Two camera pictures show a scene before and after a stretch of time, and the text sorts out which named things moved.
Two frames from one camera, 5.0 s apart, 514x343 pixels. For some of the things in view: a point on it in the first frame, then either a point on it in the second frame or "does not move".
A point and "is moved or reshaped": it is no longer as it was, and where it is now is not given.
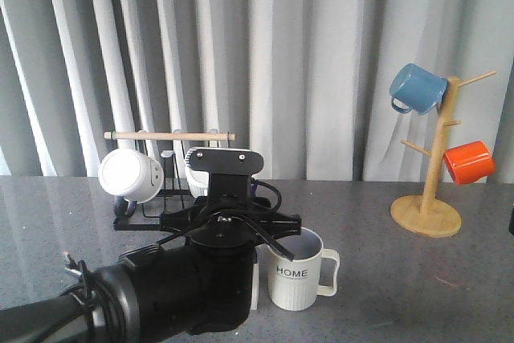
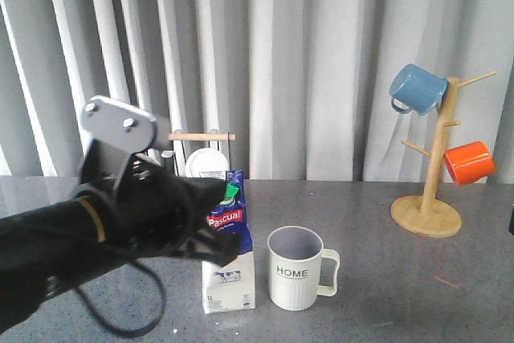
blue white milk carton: x=255 y=299 is moved or reshaped
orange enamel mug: x=469 y=161 does not move
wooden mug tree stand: x=423 y=214 does not move
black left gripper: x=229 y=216 -> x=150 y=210
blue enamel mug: x=418 y=88 does not move
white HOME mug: x=295 y=285 does not move
